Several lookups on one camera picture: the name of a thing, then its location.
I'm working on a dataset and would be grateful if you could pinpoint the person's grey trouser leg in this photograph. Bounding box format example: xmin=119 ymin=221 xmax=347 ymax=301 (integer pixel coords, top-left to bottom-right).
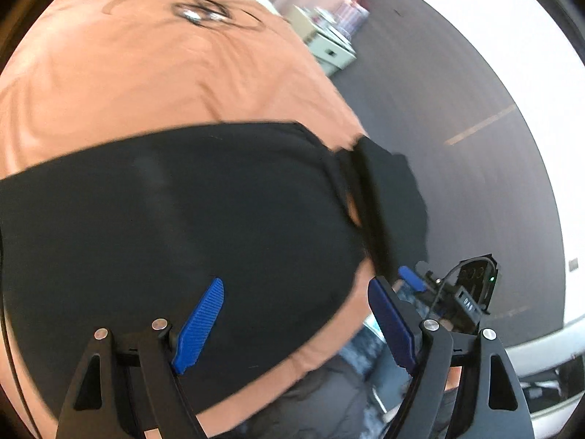
xmin=238 ymin=361 xmax=412 ymax=439

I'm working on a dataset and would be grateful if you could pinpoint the folded black pants stack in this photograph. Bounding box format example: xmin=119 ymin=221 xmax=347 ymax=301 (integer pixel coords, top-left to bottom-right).
xmin=336 ymin=136 xmax=429 ymax=279

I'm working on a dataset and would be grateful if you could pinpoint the blue shaggy rug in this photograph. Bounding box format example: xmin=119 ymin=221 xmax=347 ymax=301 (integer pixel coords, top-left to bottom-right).
xmin=338 ymin=324 xmax=412 ymax=421

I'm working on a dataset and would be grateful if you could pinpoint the pink and white box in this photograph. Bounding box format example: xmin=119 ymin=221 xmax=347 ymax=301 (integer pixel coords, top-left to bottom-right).
xmin=336 ymin=0 xmax=369 ymax=28

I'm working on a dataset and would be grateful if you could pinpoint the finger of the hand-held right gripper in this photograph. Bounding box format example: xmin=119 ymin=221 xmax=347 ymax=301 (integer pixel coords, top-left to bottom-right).
xmin=397 ymin=265 xmax=428 ymax=293

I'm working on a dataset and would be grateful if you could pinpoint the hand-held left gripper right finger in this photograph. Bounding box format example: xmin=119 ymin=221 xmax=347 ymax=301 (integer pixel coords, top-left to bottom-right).
xmin=369 ymin=275 xmax=535 ymax=439

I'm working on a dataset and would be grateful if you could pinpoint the pale green nightstand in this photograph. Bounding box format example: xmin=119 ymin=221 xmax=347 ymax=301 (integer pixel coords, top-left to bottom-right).
xmin=288 ymin=4 xmax=358 ymax=76

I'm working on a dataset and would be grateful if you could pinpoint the orange fleece blanket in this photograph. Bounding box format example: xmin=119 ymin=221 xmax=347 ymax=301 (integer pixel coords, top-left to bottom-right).
xmin=0 ymin=0 xmax=380 ymax=439

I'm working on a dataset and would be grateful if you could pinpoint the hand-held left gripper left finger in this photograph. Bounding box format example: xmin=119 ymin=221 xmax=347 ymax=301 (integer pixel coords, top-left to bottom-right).
xmin=55 ymin=278 xmax=224 ymax=439

